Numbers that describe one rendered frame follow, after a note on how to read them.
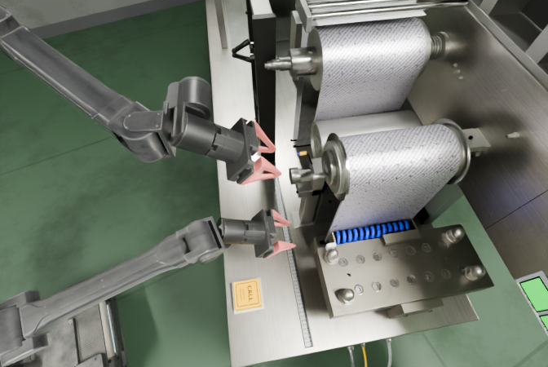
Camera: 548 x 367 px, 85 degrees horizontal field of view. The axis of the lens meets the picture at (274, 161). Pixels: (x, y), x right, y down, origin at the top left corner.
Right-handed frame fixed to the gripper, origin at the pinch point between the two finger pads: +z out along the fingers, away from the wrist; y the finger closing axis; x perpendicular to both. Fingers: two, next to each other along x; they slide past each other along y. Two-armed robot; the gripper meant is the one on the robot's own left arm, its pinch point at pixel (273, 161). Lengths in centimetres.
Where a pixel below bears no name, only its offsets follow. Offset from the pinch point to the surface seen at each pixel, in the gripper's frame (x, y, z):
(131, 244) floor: -152, -43, 21
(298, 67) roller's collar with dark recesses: 9.1, -22.2, 4.7
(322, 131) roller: 3.3, -11.6, 15.3
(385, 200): 5.8, 5.9, 27.3
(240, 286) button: -37.0, 13.0, 15.9
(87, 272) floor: -167, -30, 3
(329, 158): 5.8, -0.2, 10.3
